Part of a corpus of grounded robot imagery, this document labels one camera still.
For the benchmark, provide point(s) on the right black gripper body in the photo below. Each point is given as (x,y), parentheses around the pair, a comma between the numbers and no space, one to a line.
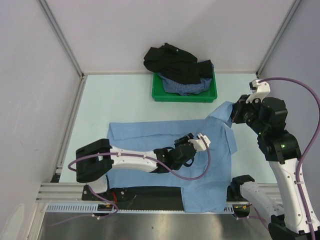
(247,112)

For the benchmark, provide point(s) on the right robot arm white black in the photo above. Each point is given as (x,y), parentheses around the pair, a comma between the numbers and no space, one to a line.
(294,219)

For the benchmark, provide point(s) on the dark blue checked shirt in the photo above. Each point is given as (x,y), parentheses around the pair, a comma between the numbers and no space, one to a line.
(173,87)

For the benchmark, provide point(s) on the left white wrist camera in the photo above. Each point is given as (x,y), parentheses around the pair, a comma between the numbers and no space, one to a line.
(201,143)

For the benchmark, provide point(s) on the right aluminium corner post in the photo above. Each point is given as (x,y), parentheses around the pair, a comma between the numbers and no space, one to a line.
(293,9)

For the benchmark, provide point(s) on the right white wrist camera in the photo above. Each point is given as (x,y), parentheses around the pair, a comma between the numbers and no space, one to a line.
(259,90)

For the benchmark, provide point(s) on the green plastic bin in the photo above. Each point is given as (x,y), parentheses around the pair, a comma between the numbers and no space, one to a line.
(159,95)

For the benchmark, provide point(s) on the white slotted cable duct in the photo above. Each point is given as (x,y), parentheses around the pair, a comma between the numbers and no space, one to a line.
(72,207)

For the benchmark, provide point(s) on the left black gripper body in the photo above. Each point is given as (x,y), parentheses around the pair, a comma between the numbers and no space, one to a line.
(185,138)

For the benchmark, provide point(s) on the left aluminium corner post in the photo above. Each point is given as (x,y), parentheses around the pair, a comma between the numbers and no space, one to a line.
(60,36)

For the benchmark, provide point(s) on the aluminium corner post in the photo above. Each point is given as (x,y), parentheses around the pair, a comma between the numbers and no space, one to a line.
(60,36)
(293,9)

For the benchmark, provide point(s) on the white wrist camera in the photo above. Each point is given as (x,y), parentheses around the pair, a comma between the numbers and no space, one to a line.
(259,90)
(201,143)

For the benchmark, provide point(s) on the aluminium frame rail front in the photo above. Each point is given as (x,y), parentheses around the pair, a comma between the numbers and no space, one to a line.
(79,192)

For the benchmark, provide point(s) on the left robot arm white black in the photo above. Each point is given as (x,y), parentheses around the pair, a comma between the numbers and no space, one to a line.
(99,157)

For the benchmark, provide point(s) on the black long sleeve shirt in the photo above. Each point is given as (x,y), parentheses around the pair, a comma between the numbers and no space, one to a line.
(177,65)

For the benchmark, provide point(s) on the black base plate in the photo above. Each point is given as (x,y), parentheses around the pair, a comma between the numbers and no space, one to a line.
(196,204)

